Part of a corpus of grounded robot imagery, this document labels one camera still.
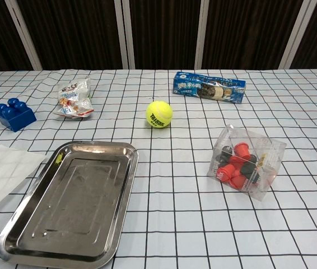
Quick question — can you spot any white paper sheet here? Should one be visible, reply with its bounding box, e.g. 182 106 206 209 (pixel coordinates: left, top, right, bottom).
0 143 48 222

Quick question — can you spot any stainless steel rectangular tray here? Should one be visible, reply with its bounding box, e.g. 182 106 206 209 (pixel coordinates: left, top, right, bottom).
0 141 139 269

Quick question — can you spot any yellow tennis ball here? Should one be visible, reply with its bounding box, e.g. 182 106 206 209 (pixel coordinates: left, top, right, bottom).
146 100 174 128

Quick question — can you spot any blue Oreo cookie box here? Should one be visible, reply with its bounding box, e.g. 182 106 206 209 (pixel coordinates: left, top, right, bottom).
172 71 246 104

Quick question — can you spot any black coffee capsule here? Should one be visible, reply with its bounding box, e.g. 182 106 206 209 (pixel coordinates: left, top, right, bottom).
218 145 234 162
238 162 257 178

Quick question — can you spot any red coffee capsule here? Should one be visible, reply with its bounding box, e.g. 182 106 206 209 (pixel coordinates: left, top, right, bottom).
233 142 250 158
230 175 246 191
216 164 237 183

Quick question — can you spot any white black checkered tablecloth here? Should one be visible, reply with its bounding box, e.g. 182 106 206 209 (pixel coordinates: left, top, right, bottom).
0 68 317 269

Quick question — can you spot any crumpled white snack wrapper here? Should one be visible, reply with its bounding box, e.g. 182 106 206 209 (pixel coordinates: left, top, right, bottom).
53 77 95 119

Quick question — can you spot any clear plastic box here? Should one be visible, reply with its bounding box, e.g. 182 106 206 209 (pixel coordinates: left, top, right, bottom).
206 124 287 201

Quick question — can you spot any blue toy building block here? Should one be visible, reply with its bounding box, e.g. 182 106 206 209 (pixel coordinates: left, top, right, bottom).
0 98 37 132

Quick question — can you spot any white partition frame post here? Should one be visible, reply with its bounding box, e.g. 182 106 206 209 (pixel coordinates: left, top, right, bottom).
278 0 317 70
194 0 210 70
4 0 43 71
114 0 136 70

